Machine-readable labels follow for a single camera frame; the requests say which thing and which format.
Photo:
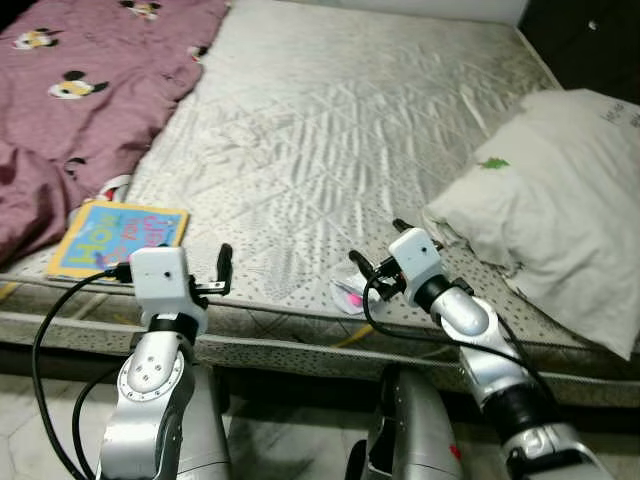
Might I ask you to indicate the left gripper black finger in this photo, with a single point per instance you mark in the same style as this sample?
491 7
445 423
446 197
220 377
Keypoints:
225 268

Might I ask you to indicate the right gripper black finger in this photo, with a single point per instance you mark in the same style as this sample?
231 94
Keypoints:
364 267
403 225

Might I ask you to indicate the pink white wrapper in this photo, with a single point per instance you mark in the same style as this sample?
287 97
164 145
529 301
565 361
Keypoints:
350 298

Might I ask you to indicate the blue yellow children's book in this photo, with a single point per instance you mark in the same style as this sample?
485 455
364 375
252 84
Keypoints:
110 240

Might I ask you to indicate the cream pillow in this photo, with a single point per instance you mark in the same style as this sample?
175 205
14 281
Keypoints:
560 220

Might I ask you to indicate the purple Mickey print duvet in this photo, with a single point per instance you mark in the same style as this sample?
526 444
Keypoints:
80 130

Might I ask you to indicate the quilted cream mattress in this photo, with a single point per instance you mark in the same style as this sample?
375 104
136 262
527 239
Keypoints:
330 130

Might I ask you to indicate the white sock red stripes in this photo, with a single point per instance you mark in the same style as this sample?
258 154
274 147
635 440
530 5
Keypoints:
115 187

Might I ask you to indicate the silver left robot leg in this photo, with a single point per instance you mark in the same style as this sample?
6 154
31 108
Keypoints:
205 430

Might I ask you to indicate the silver robot leg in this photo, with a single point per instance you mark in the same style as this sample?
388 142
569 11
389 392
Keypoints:
410 430
205 430

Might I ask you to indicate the silver right robot leg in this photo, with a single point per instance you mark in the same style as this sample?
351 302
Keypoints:
410 430

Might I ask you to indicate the black tufted headboard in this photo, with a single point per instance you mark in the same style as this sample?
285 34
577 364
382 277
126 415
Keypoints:
590 40

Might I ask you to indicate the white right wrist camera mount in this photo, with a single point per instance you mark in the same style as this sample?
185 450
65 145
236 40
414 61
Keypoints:
415 258

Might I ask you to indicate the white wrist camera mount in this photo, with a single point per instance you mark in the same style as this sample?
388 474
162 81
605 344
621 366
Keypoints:
160 280
415 258

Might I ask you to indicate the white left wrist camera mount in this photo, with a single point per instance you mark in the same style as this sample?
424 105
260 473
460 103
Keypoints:
160 280

